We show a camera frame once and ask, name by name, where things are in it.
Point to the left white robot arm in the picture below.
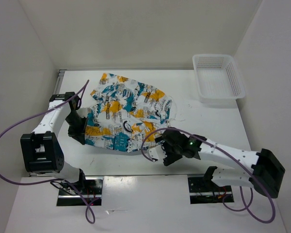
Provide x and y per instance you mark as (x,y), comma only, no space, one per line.
(41,150)

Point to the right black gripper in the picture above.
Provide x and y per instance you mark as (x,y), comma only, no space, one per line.
(170,158)

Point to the white plastic mesh basket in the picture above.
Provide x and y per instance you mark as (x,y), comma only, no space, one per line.
(218,78)

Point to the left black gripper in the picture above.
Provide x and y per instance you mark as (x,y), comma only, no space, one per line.
(78,134)

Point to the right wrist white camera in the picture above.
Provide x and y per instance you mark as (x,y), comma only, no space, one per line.
(157,153)

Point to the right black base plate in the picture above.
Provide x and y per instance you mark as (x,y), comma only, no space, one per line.
(201,192)

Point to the white yellow teal printed shorts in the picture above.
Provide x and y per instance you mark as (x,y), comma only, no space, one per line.
(126,114)

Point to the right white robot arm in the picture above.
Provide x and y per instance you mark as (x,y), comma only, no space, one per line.
(260,170)

